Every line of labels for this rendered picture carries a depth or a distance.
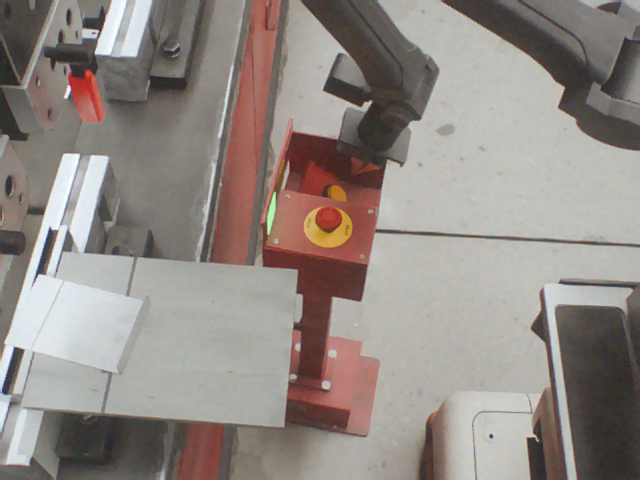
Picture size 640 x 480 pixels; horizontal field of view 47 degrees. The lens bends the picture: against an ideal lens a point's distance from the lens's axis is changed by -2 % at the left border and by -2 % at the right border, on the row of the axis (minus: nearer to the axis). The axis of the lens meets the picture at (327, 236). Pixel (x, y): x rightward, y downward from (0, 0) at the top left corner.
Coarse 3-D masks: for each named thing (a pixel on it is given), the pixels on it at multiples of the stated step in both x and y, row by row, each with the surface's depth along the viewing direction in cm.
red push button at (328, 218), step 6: (324, 210) 111; (330, 210) 111; (336, 210) 111; (318, 216) 110; (324, 216) 110; (330, 216) 110; (336, 216) 110; (342, 216) 111; (318, 222) 110; (324, 222) 110; (330, 222) 110; (336, 222) 110; (324, 228) 110; (330, 228) 110; (336, 228) 110
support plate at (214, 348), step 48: (96, 288) 81; (144, 288) 81; (192, 288) 82; (240, 288) 82; (288, 288) 82; (144, 336) 78; (192, 336) 79; (240, 336) 79; (288, 336) 79; (48, 384) 75; (96, 384) 75; (144, 384) 76; (192, 384) 76; (240, 384) 76
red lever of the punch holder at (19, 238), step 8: (0, 232) 54; (8, 232) 54; (16, 232) 54; (0, 240) 53; (8, 240) 53; (16, 240) 53; (24, 240) 55; (0, 248) 52; (8, 248) 53; (16, 248) 53; (24, 248) 55; (0, 256) 51
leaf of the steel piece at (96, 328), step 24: (72, 288) 81; (72, 312) 79; (96, 312) 79; (120, 312) 79; (144, 312) 79; (48, 336) 77; (72, 336) 78; (96, 336) 78; (120, 336) 78; (72, 360) 76; (96, 360) 76; (120, 360) 74
